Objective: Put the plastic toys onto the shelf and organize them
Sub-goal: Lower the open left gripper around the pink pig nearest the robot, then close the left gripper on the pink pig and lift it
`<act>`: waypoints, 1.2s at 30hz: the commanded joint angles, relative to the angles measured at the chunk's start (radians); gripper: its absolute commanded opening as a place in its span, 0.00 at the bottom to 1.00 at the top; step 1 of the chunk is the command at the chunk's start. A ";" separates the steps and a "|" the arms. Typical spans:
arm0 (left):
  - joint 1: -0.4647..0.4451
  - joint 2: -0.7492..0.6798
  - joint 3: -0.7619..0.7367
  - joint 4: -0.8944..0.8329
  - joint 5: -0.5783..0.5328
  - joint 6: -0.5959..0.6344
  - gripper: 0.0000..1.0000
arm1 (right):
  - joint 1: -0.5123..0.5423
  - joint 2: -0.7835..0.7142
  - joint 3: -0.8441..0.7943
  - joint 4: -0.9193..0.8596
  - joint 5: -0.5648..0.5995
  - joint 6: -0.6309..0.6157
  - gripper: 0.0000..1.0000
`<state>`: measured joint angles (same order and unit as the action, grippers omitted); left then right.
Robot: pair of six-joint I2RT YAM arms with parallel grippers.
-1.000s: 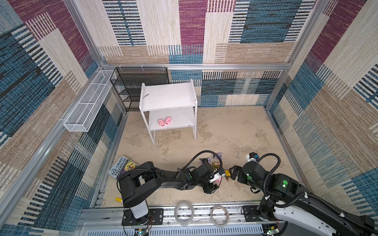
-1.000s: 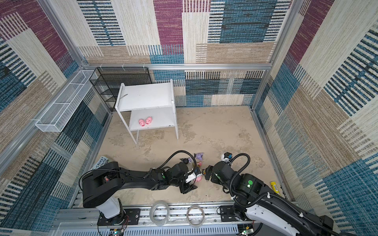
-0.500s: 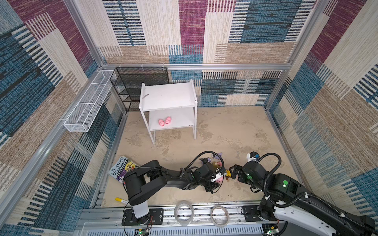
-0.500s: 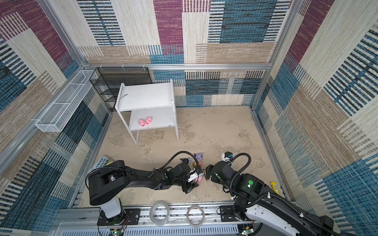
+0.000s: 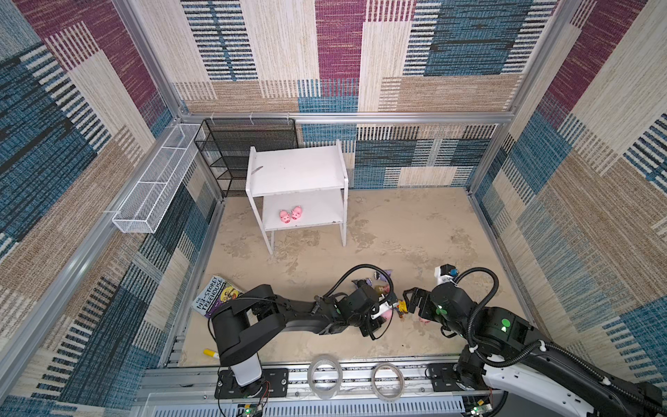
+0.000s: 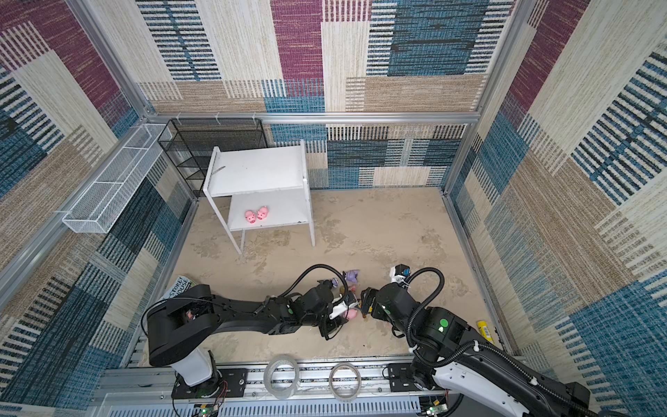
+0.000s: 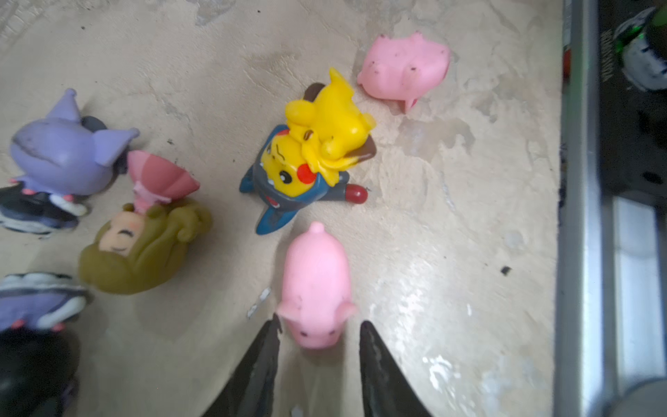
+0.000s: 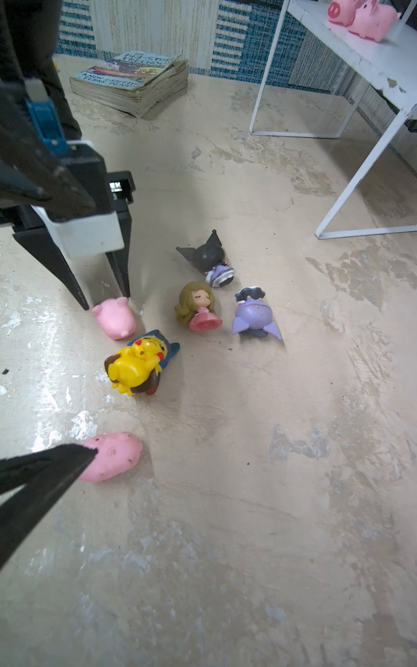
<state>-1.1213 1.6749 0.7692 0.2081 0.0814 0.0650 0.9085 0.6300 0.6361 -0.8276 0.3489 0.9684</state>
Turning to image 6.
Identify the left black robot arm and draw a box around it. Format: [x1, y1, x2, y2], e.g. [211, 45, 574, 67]
[142, 264, 356, 368]

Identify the clear tape roll left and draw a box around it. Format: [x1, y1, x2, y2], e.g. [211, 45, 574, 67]
[263, 354, 300, 400]

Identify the white wire mesh basket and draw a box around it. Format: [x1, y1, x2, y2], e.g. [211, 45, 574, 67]
[63, 123, 164, 234]

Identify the white two-tier shelf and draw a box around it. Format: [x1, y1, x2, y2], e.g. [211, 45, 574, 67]
[203, 140, 315, 255]

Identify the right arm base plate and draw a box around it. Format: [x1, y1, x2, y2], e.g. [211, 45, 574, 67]
[386, 361, 435, 392]

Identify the clear tape roll right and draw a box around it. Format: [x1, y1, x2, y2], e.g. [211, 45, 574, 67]
[328, 362, 362, 402]

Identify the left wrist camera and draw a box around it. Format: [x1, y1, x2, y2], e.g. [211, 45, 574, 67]
[328, 297, 359, 320]

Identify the black wire mesh rack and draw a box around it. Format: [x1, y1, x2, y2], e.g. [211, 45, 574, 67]
[158, 118, 269, 197]

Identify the purple figure toy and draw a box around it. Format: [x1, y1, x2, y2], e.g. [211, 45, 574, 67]
[344, 269, 360, 285]

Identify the yellow glue tube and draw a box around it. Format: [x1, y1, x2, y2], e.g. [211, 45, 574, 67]
[476, 321, 494, 343]

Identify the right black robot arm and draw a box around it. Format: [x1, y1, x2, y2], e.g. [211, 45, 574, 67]
[361, 267, 595, 416]

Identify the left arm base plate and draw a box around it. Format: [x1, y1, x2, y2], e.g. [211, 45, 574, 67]
[171, 368, 248, 401]

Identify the clear tape roll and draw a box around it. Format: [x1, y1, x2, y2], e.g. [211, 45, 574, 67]
[263, 354, 300, 400]
[328, 362, 362, 402]

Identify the pink pig toy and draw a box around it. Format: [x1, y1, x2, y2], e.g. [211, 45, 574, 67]
[256, 206, 269, 221]
[341, 309, 358, 320]
[244, 210, 257, 224]

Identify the colourful children's book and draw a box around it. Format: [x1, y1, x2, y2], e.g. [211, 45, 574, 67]
[162, 276, 197, 300]

